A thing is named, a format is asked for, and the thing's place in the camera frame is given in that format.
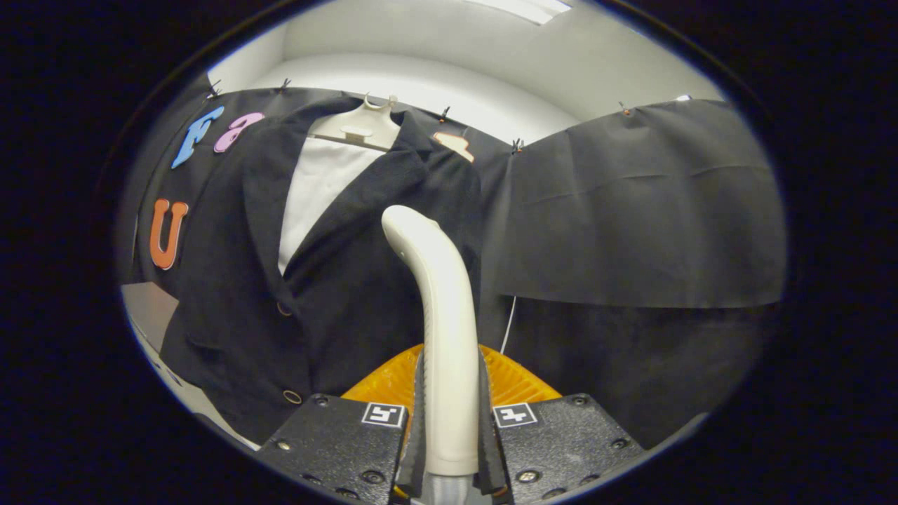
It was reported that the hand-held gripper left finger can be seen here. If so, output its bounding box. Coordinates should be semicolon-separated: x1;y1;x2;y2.
256;344;427;505

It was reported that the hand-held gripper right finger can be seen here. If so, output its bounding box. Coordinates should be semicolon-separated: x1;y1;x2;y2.
478;345;650;505

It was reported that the black suit jacket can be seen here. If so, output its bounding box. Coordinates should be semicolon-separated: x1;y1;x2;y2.
160;97;516;446

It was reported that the white shirt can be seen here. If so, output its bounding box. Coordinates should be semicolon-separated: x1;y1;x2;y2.
278;135;387;276

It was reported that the black backdrop cloth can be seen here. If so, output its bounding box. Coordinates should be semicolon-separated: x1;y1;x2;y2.
116;77;788;450

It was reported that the grey cabinet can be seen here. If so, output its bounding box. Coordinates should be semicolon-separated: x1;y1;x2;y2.
121;282;260;450

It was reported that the ceiling light panel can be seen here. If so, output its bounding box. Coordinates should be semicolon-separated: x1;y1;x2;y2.
463;0;572;25

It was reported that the thin white cable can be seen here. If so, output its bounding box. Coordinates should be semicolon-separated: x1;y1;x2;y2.
500;296;518;355

